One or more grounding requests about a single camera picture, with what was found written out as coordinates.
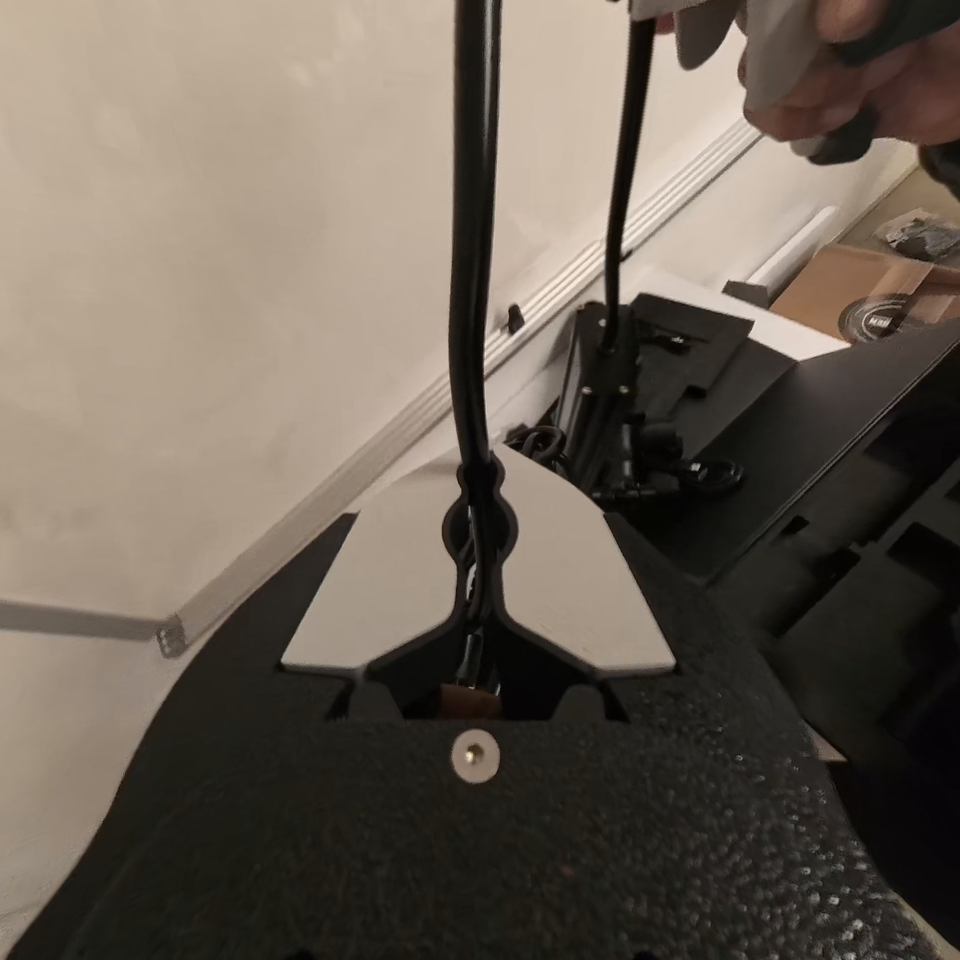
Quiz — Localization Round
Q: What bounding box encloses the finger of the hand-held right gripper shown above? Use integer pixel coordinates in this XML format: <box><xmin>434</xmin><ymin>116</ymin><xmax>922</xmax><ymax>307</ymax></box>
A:
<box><xmin>628</xmin><ymin>0</ymin><xmax>744</xmax><ymax>72</ymax></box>

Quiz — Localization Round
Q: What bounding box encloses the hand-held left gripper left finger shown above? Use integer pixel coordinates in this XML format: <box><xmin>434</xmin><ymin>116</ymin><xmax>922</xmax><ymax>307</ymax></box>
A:
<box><xmin>279</xmin><ymin>461</ymin><xmax>474</xmax><ymax>680</ymax></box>

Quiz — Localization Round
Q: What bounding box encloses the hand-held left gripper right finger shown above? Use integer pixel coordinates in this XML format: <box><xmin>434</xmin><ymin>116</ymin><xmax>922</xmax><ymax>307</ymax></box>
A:
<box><xmin>487</xmin><ymin>444</ymin><xmax>678</xmax><ymax>684</ymax></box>

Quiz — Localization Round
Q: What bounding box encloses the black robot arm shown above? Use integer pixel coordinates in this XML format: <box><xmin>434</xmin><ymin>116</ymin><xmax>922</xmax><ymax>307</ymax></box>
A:
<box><xmin>555</xmin><ymin>300</ymin><xmax>680</xmax><ymax>500</ymax></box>

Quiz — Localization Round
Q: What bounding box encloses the black foam insert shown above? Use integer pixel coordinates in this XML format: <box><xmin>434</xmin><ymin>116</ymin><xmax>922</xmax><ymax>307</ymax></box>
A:
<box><xmin>757</xmin><ymin>420</ymin><xmax>960</xmax><ymax>759</ymax></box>

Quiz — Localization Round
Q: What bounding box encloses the black cable bundle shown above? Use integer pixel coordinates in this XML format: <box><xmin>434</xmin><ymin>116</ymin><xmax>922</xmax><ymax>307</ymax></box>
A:
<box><xmin>447</xmin><ymin>0</ymin><xmax>519</xmax><ymax>687</ymax></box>

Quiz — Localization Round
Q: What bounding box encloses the black printed box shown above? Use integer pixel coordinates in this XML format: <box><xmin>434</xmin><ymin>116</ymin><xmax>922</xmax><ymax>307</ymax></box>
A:
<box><xmin>675</xmin><ymin>315</ymin><xmax>960</xmax><ymax>762</ymax></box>

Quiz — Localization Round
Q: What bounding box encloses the person's right hand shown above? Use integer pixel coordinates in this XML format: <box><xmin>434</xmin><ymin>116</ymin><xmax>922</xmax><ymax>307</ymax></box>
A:
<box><xmin>738</xmin><ymin>0</ymin><xmax>960</xmax><ymax>151</ymax></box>

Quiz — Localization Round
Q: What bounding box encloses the brown cardboard box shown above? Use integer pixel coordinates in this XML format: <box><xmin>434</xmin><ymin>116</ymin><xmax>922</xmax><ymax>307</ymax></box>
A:
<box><xmin>768</xmin><ymin>241</ymin><xmax>960</xmax><ymax>348</ymax></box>

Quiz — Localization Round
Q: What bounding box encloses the bag of black parts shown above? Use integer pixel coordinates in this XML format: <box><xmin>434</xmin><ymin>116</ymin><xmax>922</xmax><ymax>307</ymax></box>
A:
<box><xmin>873</xmin><ymin>213</ymin><xmax>960</xmax><ymax>264</ymax></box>

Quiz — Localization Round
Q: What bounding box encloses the dark round disc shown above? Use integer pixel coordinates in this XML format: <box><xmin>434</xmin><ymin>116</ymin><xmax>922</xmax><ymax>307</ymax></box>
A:
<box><xmin>843</xmin><ymin>294</ymin><xmax>915</xmax><ymax>344</ymax></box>

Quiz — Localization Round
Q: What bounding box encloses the black foam slab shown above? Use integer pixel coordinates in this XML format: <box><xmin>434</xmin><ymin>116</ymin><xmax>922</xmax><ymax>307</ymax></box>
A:
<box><xmin>630</xmin><ymin>292</ymin><xmax>798</xmax><ymax>470</ymax></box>

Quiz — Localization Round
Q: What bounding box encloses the black cable loop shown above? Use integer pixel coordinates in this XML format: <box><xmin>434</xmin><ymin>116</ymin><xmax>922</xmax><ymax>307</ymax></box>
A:
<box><xmin>504</xmin><ymin>423</ymin><xmax>573</xmax><ymax>470</ymax></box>

